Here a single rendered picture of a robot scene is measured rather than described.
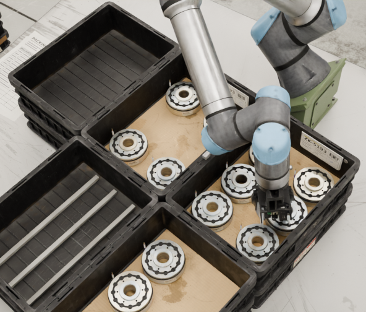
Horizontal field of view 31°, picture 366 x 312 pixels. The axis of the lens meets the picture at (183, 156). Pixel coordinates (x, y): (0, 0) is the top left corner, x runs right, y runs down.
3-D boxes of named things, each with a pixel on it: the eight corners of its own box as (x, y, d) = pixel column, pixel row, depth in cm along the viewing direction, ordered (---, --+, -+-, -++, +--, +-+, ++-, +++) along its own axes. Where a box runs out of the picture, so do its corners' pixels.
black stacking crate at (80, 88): (114, 28, 208) (109, 1, 199) (183, 74, 196) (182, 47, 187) (16, 103, 193) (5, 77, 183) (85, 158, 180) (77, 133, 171)
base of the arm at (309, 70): (297, 75, 201) (278, 49, 198) (337, 59, 190) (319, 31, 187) (277, 104, 191) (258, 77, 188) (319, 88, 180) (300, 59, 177)
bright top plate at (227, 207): (210, 184, 168) (210, 183, 168) (240, 207, 164) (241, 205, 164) (183, 210, 164) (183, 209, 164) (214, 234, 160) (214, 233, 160)
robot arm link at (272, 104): (236, 96, 149) (233, 137, 143) (276, 77, 142) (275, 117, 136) (258, 114, 153) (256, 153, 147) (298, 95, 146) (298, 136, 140)
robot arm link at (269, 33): (277, 53, 196) (251, 16, 192) (315, 33, 187) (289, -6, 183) (266, 73, 187) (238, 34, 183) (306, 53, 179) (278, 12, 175)
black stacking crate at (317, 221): (264, 128, 184) (266, 101, 174) (354, 187, 171) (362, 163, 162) (165, 223, 168) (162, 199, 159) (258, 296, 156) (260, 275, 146)
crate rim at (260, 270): (266, 105, 176) (266, 99, 174) (361, 166, 163) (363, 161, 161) (162, 203, 160) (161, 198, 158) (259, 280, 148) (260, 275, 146)
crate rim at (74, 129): (109, 5, 201) (109, -1, 199) (182, 52, 188) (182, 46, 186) (7, 82, 185) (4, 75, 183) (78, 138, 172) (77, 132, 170)
